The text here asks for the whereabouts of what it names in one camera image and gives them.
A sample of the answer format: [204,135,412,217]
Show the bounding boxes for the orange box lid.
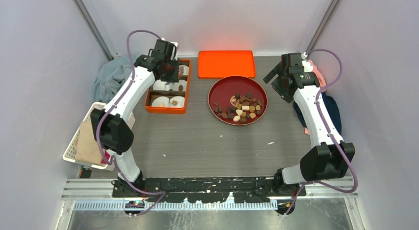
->
[197,50,256,79]

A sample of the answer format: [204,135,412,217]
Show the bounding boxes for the salmon pink cloth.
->
[308,60,327,88]

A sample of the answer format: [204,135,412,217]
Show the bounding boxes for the aluminium frame rail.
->
[61,179,359,211]

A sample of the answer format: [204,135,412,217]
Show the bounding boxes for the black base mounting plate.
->
[111,177,306,203]

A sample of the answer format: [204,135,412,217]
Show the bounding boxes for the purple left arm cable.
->
[95,29,168,217]

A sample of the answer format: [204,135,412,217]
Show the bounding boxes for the orange chocolate box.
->
[145,59,192,115]

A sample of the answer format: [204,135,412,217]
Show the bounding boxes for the beige cloth in basket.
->
[75,121,102,165]

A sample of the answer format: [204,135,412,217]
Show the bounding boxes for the white paper cup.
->
[171,80,187,92]
[169,96,185,108]
[178,65,189,77]
[153,80,166,91]
[151,96,170,107]

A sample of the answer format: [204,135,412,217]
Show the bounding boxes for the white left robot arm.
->
[90,39,179,197]

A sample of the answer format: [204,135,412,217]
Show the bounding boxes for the pink cloth in basket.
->
[101,156,113,165]

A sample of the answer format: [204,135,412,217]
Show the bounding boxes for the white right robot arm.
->
[263,52,355,196]

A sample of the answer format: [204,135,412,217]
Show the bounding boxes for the round red lacquer tray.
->
[208,76,268,126]

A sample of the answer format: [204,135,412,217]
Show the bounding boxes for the light blue cloth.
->
[92,56,132,103]

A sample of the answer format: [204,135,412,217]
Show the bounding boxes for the navy blue cloth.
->
[293,92,342,135]

